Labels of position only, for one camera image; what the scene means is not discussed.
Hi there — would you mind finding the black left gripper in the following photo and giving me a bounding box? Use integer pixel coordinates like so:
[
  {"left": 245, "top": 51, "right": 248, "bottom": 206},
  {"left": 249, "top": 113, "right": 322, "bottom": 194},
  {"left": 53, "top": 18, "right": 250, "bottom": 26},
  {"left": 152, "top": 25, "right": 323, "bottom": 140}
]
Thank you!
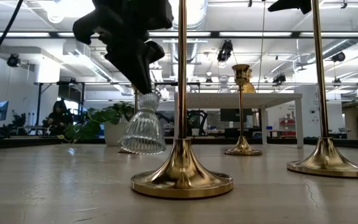
[{"left": 72, "top": 0, "right": 175, "bottom": 95}]

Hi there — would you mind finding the pale green ribbed glass holder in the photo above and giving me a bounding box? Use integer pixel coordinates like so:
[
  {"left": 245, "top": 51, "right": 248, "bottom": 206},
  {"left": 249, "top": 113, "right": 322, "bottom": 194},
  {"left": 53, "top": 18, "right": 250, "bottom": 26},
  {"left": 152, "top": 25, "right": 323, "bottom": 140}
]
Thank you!
[{"left": 118, "top": 90, "right": 168, "bottom": 156}]

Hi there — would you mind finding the clear ribbed glass candle holder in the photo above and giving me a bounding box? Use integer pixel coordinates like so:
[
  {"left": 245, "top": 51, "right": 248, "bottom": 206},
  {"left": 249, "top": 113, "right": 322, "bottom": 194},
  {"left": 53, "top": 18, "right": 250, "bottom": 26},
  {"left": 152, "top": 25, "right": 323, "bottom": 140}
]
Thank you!
[{"left": 218, "top": 74, "right": 231, "bottom": 94}]

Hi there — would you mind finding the tall brass candlestick holder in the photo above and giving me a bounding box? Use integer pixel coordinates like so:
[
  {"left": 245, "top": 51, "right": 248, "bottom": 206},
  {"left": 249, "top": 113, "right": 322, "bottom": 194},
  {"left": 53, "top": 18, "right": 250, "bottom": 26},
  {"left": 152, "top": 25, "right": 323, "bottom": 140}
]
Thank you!
[
  {"left": 287, "top": 0, "right": 358, "bottom": 179},
  {"left": 131, "top": 0, "right": 234, "bottom": 200}
]

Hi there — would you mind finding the black ceiling spotlight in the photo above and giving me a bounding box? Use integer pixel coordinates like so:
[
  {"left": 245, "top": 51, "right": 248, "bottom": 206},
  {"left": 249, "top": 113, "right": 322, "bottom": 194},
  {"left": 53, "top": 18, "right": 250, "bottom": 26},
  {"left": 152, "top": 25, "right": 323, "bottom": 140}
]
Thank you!
[
  {"left": 332, "top": 51, "right": 347, "bottom": 63},
  {"left": 216, "top": 39, "right": 234, "bottom": 63},
  {"left": 6, "top": 53, "right": 21, "bottom": 68},
  {"left": 272, "top": 73, "right": 287, "bottom": 85}
]

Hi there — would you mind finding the green plant in white pot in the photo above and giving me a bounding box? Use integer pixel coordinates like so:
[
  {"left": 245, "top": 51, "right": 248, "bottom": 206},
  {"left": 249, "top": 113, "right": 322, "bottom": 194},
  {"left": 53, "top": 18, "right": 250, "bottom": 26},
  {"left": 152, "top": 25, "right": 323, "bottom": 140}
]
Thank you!
[{"left": 57, "top": 101, "right": 135, "bottom": 147}]

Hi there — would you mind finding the white perforated metal shelf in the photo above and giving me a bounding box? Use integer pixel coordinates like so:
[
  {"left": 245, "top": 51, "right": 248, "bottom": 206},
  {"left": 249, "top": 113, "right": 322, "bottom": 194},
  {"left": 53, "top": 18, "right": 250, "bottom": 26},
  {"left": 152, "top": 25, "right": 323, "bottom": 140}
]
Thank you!
[{"left": 173, "top": 92, "right": 305, "bottom": 149}]

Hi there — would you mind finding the black overhead beam with lights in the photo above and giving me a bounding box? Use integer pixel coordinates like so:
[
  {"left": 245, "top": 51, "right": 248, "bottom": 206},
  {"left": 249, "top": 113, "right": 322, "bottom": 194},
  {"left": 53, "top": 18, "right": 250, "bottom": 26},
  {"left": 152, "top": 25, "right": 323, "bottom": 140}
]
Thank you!
[{"left": 0, "top": 30, "right": 358, "bottom": 39}]

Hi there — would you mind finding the red storage rack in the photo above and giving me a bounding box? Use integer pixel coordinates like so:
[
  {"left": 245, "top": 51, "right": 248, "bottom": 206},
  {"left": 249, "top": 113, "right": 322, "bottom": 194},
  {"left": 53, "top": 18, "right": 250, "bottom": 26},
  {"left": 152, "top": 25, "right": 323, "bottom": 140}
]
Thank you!
[{"left": 278, "top": 116, "right": 297, "bottom": 138}]

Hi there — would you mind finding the background computer monitor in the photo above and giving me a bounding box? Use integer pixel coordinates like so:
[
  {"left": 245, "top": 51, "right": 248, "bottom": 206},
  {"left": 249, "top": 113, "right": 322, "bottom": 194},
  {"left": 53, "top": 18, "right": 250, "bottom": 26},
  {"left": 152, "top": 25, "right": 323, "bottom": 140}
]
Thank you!
[{"left": 0, "top": 100, "right": 9, "bottom": 122}]

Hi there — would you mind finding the silver ceiling air duct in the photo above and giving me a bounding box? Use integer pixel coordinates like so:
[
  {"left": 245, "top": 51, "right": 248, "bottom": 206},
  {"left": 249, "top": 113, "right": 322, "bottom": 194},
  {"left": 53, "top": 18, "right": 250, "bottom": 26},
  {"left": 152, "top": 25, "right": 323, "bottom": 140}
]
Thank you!
[{"left": 166, "top": 0, "right": 208, "bottom": 63}]

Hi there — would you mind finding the black background station frame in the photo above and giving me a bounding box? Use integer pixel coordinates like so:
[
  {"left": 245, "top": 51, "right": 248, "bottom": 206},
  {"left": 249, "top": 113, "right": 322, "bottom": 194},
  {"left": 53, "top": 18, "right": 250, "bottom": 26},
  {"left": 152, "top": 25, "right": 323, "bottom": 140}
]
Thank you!
[{"left": 33, "top": 80, "right": 180, "bottom": 138}]

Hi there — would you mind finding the black aluminium table frame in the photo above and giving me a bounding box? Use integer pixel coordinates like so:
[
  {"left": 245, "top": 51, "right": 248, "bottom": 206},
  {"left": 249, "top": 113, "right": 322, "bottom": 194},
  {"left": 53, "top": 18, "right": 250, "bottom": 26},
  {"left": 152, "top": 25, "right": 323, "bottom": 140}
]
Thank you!
[{"left": 0, "top": 136, "right": 358, "bottom": 151}]

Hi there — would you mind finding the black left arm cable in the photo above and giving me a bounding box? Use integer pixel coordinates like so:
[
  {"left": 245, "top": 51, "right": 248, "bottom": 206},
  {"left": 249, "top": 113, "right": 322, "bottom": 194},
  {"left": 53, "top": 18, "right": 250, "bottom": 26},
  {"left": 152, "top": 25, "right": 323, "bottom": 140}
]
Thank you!
[{"left": 0, "top": 0, "right": 25, "bottom": 82}]

